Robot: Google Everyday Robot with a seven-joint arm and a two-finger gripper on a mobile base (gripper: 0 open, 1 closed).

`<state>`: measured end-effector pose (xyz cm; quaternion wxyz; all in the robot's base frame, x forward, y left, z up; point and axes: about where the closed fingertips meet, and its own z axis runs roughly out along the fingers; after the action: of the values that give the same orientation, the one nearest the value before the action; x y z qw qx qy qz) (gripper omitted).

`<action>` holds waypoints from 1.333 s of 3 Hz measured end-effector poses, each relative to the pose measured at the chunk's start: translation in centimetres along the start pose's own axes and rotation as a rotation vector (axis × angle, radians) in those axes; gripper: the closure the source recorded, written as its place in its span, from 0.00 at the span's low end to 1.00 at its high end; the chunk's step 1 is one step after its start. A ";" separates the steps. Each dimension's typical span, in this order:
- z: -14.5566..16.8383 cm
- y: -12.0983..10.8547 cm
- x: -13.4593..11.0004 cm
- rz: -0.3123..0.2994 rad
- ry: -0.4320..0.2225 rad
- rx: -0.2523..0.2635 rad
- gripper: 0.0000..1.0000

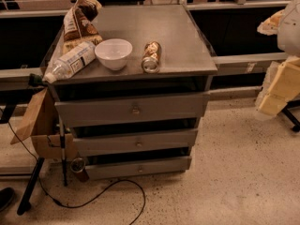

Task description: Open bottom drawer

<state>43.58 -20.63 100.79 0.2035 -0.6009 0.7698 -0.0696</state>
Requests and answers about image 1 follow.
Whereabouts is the black shoe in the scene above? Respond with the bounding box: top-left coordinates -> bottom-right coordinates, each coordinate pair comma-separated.
0,187 -> 15,211

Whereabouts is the metal soda can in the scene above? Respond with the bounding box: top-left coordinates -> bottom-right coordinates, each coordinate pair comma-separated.
142,41 -> 161,73

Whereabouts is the grey drawer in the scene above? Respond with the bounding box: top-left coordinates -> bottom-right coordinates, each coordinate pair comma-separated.
85,156 -> 191,180
55,92 -> 209,128
74,128 -> 198,157

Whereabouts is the grey top drawer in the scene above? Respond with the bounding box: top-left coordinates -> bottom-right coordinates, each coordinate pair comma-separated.
55,92 -> 209,128

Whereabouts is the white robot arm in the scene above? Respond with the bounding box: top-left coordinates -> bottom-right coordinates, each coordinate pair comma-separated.
256,0 -> 300,119

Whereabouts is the grey drawer cabinet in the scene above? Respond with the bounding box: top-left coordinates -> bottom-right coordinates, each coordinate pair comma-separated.
49,5 -> 217,166

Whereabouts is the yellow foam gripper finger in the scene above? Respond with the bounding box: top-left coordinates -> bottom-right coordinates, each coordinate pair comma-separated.
255,56 -> 300,116
257,9 -> 283,36

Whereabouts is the clear plastic water bottle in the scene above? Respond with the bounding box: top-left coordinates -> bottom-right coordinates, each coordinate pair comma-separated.
44,41 -> 96,83

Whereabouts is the grey bottom drawer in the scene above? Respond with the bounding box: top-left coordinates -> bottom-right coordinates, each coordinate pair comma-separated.
85,156 -> 191,180

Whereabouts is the black thin pole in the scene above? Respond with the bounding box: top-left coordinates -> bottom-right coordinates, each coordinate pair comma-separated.
59,116 -> 68,187

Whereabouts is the brown cardboard box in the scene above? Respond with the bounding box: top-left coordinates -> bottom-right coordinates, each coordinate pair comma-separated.
10,88 -> 62,159

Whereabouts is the brown chip bag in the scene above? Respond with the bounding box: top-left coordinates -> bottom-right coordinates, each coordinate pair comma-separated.
64,0 -> 102,44

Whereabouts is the black stand leg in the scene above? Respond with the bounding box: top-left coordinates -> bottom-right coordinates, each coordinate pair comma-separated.
17,157 -> 44,216

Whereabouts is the grey middle drawer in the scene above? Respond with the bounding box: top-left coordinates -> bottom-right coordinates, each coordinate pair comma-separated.
74,128 -> 198,157

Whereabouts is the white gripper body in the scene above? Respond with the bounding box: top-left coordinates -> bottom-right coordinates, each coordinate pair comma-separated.
277,0 -> 300,56

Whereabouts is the white bowl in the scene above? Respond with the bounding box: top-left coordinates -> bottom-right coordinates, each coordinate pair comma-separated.
95,38 -> 133,70

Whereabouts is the black chair base leg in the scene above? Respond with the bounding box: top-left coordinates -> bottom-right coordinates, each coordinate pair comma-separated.
282,100 -> 300,132

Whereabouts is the black cable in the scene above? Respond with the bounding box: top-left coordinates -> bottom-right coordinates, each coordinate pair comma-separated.
0,108 -> 147,225

